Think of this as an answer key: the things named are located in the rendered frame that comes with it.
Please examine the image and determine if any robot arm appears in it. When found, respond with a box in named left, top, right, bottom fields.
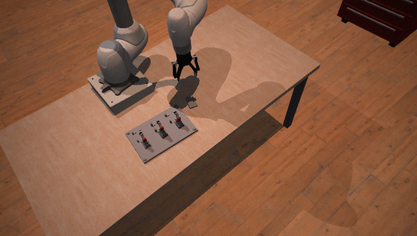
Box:
left=97, top=0, right=208, bottom=96

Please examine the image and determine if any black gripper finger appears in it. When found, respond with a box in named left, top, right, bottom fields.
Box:
left=187, top=55, right=200, bottom=81
left=172, top=61, right=184, bottom=86

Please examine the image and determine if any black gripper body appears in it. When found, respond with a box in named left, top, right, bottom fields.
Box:
left=176, top=51, right=192, bottom=66

